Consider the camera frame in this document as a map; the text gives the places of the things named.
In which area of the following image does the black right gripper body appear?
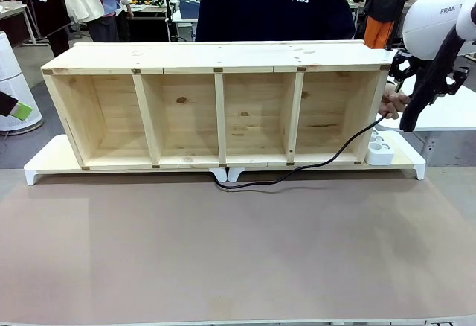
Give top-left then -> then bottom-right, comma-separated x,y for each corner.
388,50 -> 415,83

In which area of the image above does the black power cable with plug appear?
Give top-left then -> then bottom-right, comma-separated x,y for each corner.
213,110 -> 396,191

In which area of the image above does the person's bare hand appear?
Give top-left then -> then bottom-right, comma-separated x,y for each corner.
378,81 -> 413,121

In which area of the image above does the figure in orange black jacket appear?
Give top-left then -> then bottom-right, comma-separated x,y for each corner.
363,0 -> 426,50

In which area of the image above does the white power strip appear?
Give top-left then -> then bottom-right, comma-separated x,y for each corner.
364,126 -> 395,167

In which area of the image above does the mannequin in black dress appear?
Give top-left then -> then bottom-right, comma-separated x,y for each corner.
17,0 -> 72,58

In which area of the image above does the person in navy sweater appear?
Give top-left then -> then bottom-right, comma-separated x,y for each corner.
195,0 -> 356,42

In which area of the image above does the light wooden four-compartment shelf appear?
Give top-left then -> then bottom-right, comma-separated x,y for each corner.
40,40 -> 392,173

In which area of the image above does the blue plastic bin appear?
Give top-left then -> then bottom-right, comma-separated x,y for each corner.
178,0 -> 201,20

